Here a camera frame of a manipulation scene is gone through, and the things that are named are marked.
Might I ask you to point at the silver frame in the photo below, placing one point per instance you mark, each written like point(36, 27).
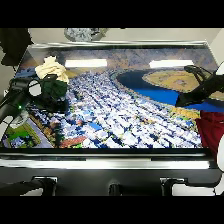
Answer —
point(100, 164)

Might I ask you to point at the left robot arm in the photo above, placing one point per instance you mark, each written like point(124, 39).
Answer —
point(12, 96)

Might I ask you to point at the red garment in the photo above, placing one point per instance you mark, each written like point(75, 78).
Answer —
point(210, 130)

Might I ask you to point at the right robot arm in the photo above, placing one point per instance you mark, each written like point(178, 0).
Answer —
point(206, 90)

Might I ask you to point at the grey patterned garment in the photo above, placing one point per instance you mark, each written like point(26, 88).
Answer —
point(83, 34)

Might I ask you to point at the cream garment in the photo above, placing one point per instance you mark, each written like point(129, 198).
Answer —
point(50, 69)

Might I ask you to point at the dark green garment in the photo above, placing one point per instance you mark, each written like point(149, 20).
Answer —
point(54, 88)

